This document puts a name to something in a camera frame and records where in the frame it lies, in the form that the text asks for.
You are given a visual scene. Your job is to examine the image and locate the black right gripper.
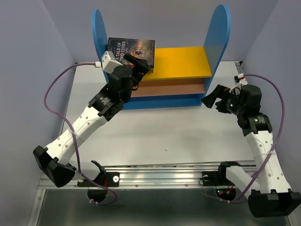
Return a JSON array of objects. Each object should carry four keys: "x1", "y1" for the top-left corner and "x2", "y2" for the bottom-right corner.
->
[{"x1": 199, "y1": 84, "x2": 245, "y2": 116}]

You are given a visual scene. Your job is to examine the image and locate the Tale Of Two Cities book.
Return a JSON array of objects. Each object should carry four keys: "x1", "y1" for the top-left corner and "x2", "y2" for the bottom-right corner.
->
[{"x1": 107, "y1": 37, "x2": 155, "y2": 66}]

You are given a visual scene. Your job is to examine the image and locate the Three Days To See book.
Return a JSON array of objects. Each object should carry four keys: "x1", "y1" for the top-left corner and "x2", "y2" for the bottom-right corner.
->
[{"x1": 146, "y1": 64, "x2": 154, "y2": 70}]

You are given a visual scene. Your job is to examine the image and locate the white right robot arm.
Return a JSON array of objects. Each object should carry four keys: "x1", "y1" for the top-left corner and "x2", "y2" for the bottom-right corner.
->
[{"x1": 201, "y1": 85, "x2": 301, "y2": 218}]

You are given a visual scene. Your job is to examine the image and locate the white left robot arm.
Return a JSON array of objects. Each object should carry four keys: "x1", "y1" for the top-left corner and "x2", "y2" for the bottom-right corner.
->
[{"x1": 33, "y1": 51, "x2": 150, "y2": 187}]

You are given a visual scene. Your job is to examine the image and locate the blue yellow wooden bookshelf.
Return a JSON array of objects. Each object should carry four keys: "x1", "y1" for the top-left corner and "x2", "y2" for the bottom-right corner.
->
[{"x1": 92, "y1": 5, "x2": 231, "y2": 110}]

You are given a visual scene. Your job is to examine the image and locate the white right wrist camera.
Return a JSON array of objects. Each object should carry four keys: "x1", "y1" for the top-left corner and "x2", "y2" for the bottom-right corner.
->
[{"x1": 230, "y1": 73, "x2": 248, "y2": 95}]

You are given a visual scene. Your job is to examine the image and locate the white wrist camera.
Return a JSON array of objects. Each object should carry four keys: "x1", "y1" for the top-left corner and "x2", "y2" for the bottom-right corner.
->
[
  {"x1": 94, "y1": 51, "x2": 123, "y2": 74},
  {"x1": 230, "y1": 73, "x2": 248, "y2": 95}
]

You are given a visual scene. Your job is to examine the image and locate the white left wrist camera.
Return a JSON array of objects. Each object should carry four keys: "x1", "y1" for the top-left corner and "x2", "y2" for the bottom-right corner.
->
[{"x1": 94, "y1": 51, "x2": 123, "y2": 74}]

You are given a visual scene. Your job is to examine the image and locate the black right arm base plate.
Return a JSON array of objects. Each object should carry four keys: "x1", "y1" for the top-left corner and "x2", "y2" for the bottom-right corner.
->
[{"x1": 200, "y1": 171, "x2": 227, "y2": 186}]

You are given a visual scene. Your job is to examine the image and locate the aluminium mounting rail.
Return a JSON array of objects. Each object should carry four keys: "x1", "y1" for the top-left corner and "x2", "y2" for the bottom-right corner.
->
[{"x1": 37, "y1": 161, "x2": 288, "y2": 189}]

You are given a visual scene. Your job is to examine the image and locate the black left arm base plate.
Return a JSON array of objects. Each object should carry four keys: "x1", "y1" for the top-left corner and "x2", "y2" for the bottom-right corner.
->
[{"x1": 77, "y1": 171, "x2": 120, "y2": 187}]

